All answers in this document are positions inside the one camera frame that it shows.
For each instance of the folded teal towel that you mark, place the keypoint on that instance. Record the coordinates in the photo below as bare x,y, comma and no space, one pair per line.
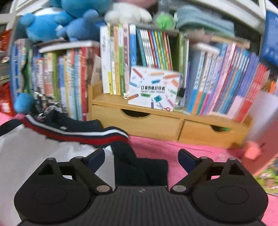
191,17

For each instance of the pink bunny plush toy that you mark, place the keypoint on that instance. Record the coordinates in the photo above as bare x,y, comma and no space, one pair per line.
129,12

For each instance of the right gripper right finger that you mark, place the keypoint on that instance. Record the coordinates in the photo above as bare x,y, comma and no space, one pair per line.
196,169

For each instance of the green round toy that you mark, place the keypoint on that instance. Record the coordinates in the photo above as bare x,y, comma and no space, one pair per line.
164,21

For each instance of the navy white red jacket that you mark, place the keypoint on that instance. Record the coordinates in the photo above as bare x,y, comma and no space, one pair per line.
27,142

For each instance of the blue plush toy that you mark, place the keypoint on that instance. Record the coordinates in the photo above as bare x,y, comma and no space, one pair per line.
72,20

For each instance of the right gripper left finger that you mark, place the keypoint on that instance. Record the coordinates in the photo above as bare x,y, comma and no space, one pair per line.
86,167

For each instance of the pink patterned bed sheet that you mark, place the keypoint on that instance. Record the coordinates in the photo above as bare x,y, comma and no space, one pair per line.
151,148

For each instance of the small blue plush ball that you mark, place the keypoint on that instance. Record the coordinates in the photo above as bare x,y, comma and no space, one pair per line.
24,103

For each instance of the white label printer box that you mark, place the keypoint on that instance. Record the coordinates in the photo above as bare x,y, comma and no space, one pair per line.
153,88

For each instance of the miniature metal bicycle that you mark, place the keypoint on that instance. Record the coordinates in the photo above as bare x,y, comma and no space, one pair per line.
44,104

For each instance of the red plastic crate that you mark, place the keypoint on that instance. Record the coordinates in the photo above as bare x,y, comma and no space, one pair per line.
6,102

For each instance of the wooden drawer shelf organizer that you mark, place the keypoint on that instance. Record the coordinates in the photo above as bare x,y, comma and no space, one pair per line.
113,110

